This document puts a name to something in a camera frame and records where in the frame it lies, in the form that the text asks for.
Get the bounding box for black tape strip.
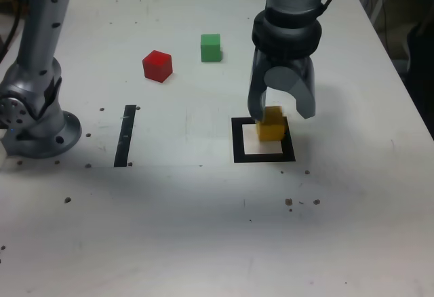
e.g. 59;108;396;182
114;104;137;168

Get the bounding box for green cube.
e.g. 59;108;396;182
200;33;222;63

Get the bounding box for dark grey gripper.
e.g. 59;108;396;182
247;50;319;121

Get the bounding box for red cube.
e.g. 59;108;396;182
142;49;174;83

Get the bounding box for black tape square outline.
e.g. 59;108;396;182
231;116;296;164

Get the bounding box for yellow cube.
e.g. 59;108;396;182
256;106;289;142

